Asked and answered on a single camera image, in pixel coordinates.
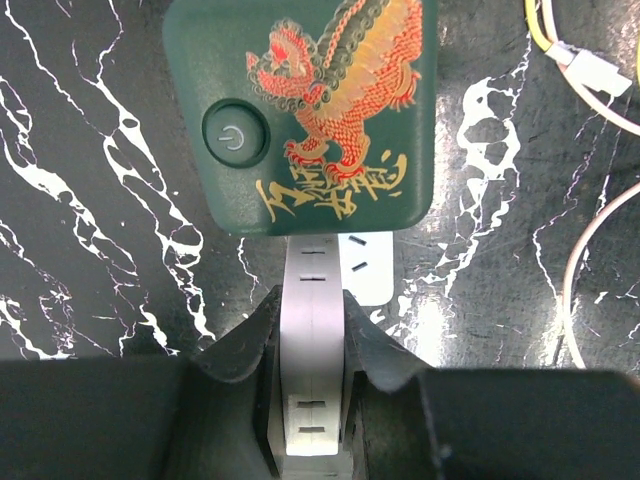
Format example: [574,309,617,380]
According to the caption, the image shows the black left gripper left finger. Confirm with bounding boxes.
[1,289,280,479]

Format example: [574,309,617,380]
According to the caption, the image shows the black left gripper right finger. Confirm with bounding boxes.
[344,295,639,479]

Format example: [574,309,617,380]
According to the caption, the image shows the white wall charger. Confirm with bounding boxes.
[279,234,345,457]

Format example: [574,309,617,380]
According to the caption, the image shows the light blue power strip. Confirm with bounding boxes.
[282,232,394,479]

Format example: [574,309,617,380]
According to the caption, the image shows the green cube socket adapter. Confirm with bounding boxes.
[163,0,438,236]

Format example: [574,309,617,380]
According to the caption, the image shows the pink charging cable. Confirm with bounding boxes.
[542,0,640,370]

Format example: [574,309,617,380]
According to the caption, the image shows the yellow charging cable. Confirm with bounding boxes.
[523,0,640,94]

